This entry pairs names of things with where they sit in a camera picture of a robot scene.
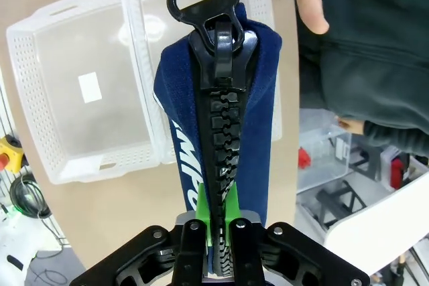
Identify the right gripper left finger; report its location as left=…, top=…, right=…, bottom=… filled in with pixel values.
left=68, top=182, right=213, bottom=286

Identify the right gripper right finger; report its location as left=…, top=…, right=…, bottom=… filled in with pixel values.
left=225, top=182, right=370, bottom=286

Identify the navy zipper pencil case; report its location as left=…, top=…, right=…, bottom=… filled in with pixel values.
left=152, top=0, right=283, bottom=282

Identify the person's left forearm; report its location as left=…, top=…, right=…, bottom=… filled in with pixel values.
left=363, top=120, right=429, bottom=167

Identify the person's left hand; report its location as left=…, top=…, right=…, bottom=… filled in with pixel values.
left=337, top=115, right=367, bottom=137

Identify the red object in bin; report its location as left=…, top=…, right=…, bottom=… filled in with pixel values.
left=298, top=147, right=312, bottom=170

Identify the white table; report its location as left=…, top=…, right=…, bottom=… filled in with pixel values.
left=324, top=175, right=429, bottom=275

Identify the white perforated plastic basket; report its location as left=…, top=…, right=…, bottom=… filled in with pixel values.
left=5, top=0, right=162, bottom=186
left=125, top=0, right=283, bottom=166

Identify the yellow emergency stop button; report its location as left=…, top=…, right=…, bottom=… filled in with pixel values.
left=0, top=134, right=25, bottom=173

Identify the person in dark fleece jacket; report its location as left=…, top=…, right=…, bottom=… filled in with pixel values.
left=294, top=0, right=429, bottom=166

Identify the black coiled cable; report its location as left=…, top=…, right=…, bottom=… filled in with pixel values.
left=9, top=175, right=53, bottom=220

